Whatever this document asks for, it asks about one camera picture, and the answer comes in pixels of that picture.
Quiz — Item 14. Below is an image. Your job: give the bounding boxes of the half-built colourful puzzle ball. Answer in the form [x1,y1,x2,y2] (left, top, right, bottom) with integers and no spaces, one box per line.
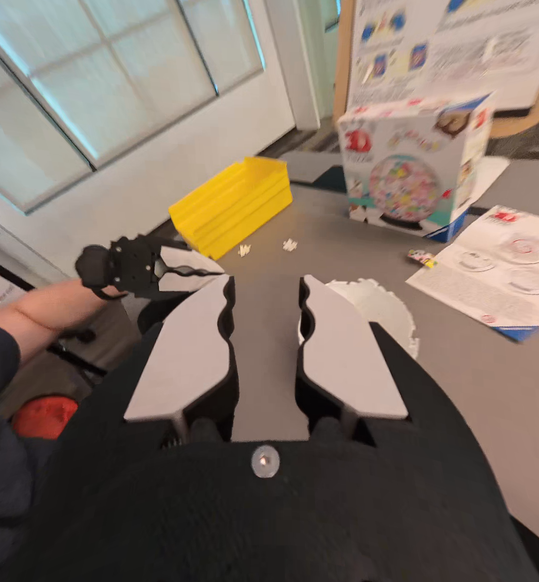
[297,278,420,360]

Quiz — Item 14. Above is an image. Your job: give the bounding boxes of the red orange item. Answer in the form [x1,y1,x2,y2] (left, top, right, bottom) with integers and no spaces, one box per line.
[12,396,78,439]

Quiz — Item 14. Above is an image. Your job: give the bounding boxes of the folded paper instruction leaflet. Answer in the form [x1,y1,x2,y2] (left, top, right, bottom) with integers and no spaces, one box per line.
[406,205,539,343]

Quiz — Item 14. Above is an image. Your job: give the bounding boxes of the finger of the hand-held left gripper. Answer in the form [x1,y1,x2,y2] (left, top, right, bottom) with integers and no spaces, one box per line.
[157,273,223,294]
[158,246,226,276]

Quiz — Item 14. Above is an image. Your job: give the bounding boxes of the black white marker sign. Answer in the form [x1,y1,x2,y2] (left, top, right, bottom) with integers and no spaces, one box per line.
[0,250,36,321]

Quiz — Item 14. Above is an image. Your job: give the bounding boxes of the wooden board with instruction sheet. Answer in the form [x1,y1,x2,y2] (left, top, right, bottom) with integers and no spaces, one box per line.
[333,0,539,137]

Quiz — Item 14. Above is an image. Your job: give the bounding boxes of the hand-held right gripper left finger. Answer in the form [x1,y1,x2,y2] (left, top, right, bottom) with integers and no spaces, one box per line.
[123,275,239,444]

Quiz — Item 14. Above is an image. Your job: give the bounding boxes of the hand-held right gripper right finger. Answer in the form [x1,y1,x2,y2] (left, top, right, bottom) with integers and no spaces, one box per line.
[295,275,409,437]

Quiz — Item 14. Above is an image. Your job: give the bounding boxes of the yellow plastic bin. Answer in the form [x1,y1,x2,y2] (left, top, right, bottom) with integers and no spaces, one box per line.
[169,157,294,261]

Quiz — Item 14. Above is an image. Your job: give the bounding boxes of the person's left forearm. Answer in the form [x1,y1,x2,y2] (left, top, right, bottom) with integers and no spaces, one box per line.
[0,278,120,364]

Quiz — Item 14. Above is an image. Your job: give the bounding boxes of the colourful puzzle box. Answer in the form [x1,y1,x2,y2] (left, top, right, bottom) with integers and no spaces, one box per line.
[338,93,495,244]

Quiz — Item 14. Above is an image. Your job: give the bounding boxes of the white puzzle pieces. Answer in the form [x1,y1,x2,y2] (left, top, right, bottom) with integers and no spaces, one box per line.
[237,238,299,258]

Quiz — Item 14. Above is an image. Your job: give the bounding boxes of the large grid window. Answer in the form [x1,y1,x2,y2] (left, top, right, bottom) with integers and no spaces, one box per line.
[0,0,266,214]

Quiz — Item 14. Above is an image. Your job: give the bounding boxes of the black office chair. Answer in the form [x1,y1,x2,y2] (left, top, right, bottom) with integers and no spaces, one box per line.
[47,327,109,378]

